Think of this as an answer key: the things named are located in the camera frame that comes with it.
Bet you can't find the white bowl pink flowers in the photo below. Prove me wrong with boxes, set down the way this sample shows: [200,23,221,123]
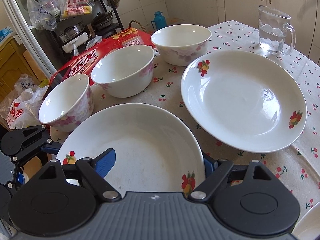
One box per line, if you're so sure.
[38,74,94,132]
[151,24,212,66]
[91,45,155,98]

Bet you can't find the white plate with fruit print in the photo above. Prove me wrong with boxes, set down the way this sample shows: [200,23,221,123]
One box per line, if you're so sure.
[181,50,307,153]
[57,103,205,196]

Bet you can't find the white kitchen cabinets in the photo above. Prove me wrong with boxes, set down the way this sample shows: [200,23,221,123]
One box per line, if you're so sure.
[165,0,319,63]

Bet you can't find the white red plastic bag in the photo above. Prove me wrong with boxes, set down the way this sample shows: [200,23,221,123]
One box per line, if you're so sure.
[1,74,49,129]

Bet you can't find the red cardboard drink box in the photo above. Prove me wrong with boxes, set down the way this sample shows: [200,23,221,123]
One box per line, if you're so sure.
[49,27,155,89]

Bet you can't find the clear glass mug with water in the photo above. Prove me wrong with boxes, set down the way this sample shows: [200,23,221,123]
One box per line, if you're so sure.
[258,5,296,56]

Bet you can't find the clear plastic bag on shelf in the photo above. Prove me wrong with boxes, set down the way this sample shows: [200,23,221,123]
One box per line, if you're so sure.
[27,0,57,31]

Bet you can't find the teal thermos bottle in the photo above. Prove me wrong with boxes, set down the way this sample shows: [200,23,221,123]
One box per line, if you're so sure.
[151,11,167,30]

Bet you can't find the black metal storage shelf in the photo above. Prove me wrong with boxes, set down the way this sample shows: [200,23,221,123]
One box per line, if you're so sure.
[23,0,125,55]

